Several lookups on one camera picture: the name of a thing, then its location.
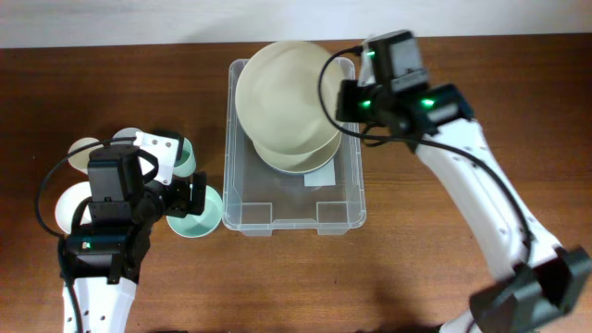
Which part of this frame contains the mint green plastic cup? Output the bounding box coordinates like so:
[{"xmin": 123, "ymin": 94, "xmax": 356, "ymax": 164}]
[{"xmin": 173, "ymin": 138, "xmax": 196, "ymax": 178}]

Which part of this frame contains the grey plastic cup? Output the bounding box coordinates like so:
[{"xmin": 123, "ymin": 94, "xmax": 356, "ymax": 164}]
[{"xmin": 112, "ymin": 128, "xmax": 141, "ymax": 145}]

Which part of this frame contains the beige bowl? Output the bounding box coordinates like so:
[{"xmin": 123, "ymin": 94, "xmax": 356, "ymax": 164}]
[{"xmin": 235, "ymin": 41, "xmax": 346, "ymax": 152}]

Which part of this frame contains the cream plastic cup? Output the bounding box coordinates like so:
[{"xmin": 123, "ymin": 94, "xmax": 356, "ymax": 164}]
[{"xmin": 68, "ymin": 137, "xmax": 104, "ymax": 175}]

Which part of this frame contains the white small bowl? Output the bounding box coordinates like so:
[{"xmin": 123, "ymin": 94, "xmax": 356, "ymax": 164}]
[{"xmin": 55, "ymin": 181, "xmax": 92, "ymax": 234}]

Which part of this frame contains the dark blue bowl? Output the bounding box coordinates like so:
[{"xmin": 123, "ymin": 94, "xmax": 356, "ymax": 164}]
[{"xmin": 266, "ymin": 164, "xmax": 325, "ymax": 176}]

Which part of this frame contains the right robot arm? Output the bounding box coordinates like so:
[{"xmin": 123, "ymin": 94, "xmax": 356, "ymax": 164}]
[{"xmin": 329, "ymin": 30, "xmax": 591, "ymax": 332}]

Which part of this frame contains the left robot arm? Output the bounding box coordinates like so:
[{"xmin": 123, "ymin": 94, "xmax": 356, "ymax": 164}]
[{"xmin": 57, "ymin": 131, "xmax": 207, "ymax": 332}]

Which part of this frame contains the mint green small bowl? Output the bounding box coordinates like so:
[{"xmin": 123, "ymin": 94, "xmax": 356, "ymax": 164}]
[{"xmin": 166, "ymin": 186, "xmax": 223, "ymax": 238}]

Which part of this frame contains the clear plastic storage bin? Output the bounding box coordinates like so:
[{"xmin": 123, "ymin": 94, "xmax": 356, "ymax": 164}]
[{"xmin": 223, "ymin": 59, "xmax": 366, "ymax": 236}]

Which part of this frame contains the white label in bin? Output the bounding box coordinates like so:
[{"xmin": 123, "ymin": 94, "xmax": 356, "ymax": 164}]
[{"xmin": 303, "ymin": 159, "xmax": 336, "ymax": 187}]

